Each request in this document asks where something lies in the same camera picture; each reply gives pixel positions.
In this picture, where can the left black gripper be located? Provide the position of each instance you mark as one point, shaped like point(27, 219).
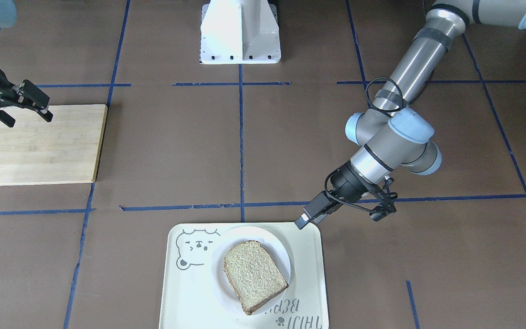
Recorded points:
point(346, 181)

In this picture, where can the brown bread slice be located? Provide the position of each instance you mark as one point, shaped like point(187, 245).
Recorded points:
point(253, 275)

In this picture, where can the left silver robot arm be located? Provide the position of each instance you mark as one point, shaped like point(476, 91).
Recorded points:
point(390, 133)

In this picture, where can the wooden cutting board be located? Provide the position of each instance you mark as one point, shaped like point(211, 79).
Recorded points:
point(63, 151)

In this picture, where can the cream bear serving tray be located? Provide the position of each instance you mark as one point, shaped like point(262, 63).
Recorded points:
point(187, 301)

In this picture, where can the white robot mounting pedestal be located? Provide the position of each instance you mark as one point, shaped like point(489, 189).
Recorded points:
point(240, 32)

